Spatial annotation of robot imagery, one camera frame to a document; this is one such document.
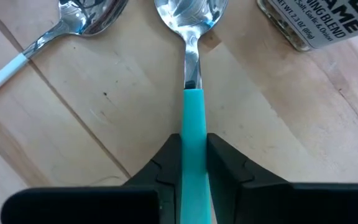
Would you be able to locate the silver spoon teal handle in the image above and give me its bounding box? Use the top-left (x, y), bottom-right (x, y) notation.
top-left (154, 0), bottom-right (229, 224)

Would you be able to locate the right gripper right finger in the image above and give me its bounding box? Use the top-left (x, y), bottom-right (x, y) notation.
top-left (206, 133), bottom-right (358, 224)

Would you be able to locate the silver spoon white orange handle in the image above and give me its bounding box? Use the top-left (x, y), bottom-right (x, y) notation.
top-left (0, 0), bottom-right (129, 106)

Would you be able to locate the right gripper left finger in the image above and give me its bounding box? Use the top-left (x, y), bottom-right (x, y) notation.
top-left (0, 133), bottom-right (183, 224)

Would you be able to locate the bagel seasoning jar white lid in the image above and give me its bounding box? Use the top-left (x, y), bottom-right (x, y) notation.
top-left (256, 0), bottom-right (358, 52)

